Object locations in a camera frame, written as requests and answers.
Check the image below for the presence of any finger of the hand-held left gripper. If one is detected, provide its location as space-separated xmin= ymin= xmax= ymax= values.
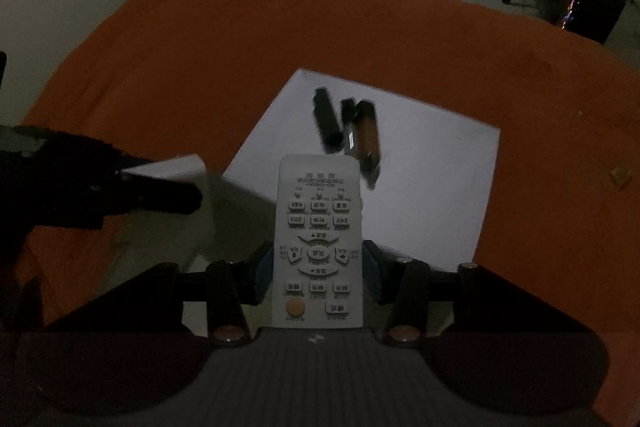
xmin=107 ymin=146 xmax=153 ymax=170
xmin=118 ymin=174 xmax=204 ymax=215

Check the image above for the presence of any computer case with coloured lights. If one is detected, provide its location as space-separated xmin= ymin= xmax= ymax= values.
xmin=560 ymin=0 xmax=626 ymax=42

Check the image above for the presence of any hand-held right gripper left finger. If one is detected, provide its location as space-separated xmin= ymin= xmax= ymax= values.
xmin=47 ymin=241 xmax=276 ymax=344

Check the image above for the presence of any orange blanket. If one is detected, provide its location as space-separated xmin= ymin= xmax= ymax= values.
xmin=15 ymin=0 xmax=640 ymax=358

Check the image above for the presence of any white remote control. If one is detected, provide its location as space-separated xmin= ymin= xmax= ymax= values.
xmin=271 ymin=154 xmax=364 ymax=330

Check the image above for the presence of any white board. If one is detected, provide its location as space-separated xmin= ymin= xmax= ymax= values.
xmin=222 ymin=68 xmax=501 ymax=272

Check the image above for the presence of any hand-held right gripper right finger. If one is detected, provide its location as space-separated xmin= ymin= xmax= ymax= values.
xmin=362 ymin=239 xmax=593 ymax=349

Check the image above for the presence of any white paper sheet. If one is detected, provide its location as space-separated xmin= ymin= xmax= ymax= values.
xmin=120 ymin=153 xmax=279 ymax=269

